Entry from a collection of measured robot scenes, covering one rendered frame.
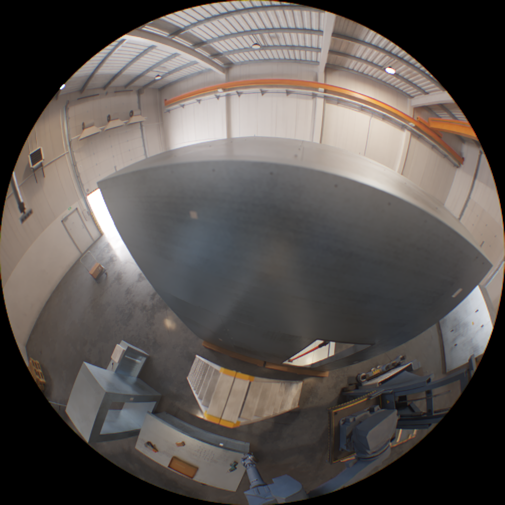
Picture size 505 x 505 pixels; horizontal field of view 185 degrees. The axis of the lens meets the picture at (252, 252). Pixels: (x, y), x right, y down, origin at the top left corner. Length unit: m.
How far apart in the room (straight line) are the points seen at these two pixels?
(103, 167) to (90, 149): 1.39
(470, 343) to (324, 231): 6.49
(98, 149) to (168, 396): 10.19
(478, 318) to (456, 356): 1.33
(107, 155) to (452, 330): 16.08
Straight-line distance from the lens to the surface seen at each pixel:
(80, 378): 3.02
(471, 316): 6.67
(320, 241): 0.51
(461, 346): 6.80
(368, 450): 1.97
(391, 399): 2.61
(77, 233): 9.57
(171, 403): 3.71
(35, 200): 9.32
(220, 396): 0.99
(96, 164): 9.83
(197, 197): 0.55
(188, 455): 3.21
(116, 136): 10.56
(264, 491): 1.73
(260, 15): 7.03
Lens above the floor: 3.28
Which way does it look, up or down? 44 degrees down
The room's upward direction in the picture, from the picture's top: 1 degrees clockwise
